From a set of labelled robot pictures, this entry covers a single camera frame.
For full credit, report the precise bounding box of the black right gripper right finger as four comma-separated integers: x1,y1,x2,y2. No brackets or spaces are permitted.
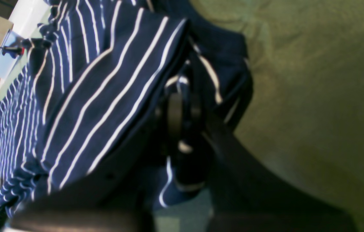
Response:
191,97,357,232

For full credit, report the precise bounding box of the light green table cloth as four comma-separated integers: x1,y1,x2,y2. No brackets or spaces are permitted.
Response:
162,0,364,232

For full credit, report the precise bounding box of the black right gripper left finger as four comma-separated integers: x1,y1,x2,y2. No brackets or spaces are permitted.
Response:
8,93,182,232

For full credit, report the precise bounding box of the navy white striped T-shirt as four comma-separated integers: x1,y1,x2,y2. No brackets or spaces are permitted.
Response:
0,0,250,229

